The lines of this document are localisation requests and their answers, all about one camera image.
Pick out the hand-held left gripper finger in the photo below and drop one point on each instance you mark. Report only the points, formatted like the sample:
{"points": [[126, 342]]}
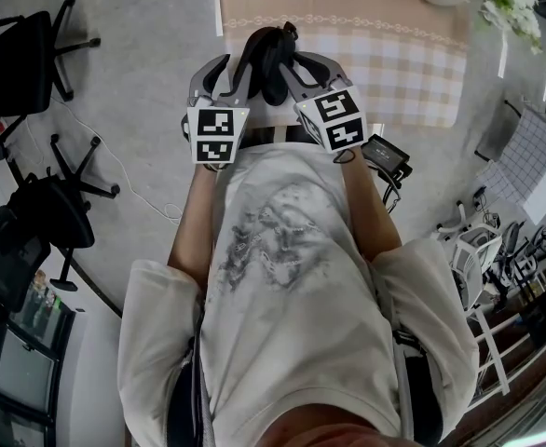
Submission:
{"points": [[236, 99], [203, 79]]}

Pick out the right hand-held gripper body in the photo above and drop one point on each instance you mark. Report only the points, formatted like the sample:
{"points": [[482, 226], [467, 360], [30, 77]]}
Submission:
{"points": [[333, 119]]}

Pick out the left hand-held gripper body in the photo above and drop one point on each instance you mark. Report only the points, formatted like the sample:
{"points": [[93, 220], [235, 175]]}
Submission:
{"points": [[214, 131]]}

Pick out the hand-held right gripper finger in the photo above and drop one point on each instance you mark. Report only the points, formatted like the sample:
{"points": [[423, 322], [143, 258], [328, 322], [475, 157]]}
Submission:
{"points": [[336, 70], [301, 95]]}

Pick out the black glasses case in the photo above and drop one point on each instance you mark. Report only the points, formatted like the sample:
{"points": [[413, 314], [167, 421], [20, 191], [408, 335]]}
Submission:
{"points": [[273, 77]]}

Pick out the person's right forearm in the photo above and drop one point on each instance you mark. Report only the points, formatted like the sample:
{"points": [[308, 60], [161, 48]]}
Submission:
{"points": [[373, 212]]}

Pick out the person's left forearm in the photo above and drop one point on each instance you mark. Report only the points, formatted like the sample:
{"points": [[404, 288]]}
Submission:
{"points": [[191, 235]]}

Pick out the black wrist band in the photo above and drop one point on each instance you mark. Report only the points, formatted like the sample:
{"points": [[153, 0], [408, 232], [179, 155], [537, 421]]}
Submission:
{"points": [[345, 156]]}

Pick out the black screen device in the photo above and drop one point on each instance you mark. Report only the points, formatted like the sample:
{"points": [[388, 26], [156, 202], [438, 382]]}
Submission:
{"points": [[386, 154]]}

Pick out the beige checked tablecloth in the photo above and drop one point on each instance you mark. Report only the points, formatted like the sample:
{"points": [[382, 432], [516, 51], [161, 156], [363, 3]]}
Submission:
{"points": [[403, 72]]}

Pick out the black office chair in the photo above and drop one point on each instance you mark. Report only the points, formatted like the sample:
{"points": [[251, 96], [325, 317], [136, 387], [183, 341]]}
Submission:
{"points": [[49, 221], [17, 68]]}

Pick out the white flower bouquet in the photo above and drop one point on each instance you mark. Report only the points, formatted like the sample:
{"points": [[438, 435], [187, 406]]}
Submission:
{"points": [[510, 3]]}

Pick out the white office chair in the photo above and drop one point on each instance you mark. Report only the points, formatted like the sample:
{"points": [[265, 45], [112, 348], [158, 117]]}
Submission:
{"points": [[471, 259]]}

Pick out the white box with grid cloth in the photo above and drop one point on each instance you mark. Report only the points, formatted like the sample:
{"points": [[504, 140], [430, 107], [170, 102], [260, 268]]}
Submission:
{"points": [[534, 156]]}

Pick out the person's white printed t-shirt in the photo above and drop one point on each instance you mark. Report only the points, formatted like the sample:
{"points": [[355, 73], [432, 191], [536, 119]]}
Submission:
{"points": [[291, 333]]}

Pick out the white rack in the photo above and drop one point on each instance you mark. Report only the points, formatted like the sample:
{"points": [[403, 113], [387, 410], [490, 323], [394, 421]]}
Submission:
{"points": [[496, 356]]}

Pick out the person's neck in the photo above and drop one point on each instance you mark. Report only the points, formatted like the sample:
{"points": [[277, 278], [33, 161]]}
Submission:
{"points": [[333, 431]]}

